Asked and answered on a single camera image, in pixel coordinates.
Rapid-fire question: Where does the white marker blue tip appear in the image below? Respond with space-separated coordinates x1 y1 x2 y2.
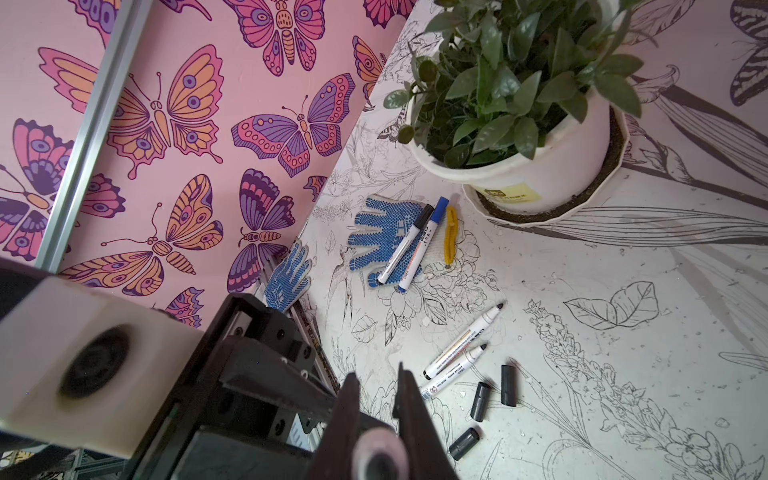
397 197 449 293

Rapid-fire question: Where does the white pot saucer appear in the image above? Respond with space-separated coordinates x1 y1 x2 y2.
462 104 628 229

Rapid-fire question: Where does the green potted plant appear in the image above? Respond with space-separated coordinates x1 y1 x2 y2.
383 1 643 169

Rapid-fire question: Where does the white plastic flower pot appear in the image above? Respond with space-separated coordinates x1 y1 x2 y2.
404 0 619 215

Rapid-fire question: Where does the white marker black tip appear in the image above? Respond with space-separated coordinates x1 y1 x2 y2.
422 302 505 380
351 427 409 480
377 204 434 285
421 343 488 400

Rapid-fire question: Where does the blue dotted glove on rail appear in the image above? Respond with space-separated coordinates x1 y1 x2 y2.
265 240 313 313

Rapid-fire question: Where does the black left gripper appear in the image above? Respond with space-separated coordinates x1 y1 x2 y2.
121 294 458 480

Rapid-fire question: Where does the aluminium frame rail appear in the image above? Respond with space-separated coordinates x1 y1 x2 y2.
35 0 153 274

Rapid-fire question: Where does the blue dotted work glove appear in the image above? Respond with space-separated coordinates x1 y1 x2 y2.
347 195 438 289

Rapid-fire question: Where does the black pen cap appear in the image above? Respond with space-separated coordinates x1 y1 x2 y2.
448 427 481 461
470 381 493 423
500 364 518 407

